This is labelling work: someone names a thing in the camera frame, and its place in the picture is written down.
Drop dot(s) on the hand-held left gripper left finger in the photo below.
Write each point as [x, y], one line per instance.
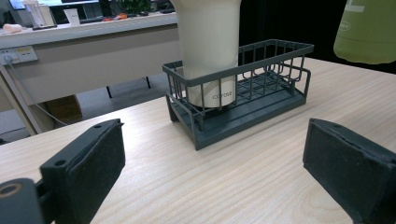
[90, 168]

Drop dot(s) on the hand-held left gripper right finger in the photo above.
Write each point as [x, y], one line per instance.
[351, 174]

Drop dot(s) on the green bottle with white cap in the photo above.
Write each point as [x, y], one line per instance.
[367, 34]

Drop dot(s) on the cream tumbler with clear lid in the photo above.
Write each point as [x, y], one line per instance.
[208, 46]

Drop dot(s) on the brown cardboard box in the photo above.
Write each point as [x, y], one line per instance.
[64, 109]

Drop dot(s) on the black metal chair legs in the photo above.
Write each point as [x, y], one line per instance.
[109, 91]

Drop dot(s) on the beige office desk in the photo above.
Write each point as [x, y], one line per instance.
[93, 62]

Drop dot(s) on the black keyboard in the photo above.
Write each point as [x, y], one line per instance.
[91, 20]

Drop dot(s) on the pale pink roll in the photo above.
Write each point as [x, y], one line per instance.
[12, 28]

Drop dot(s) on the white translucent container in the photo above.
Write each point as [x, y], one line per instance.
[37, 14]

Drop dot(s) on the black curtain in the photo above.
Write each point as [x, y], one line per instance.
[286, 21]

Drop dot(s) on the green potted plant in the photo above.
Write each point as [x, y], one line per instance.
[135, 5]

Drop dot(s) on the white wall power outlet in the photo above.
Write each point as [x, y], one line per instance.
[21, 54]

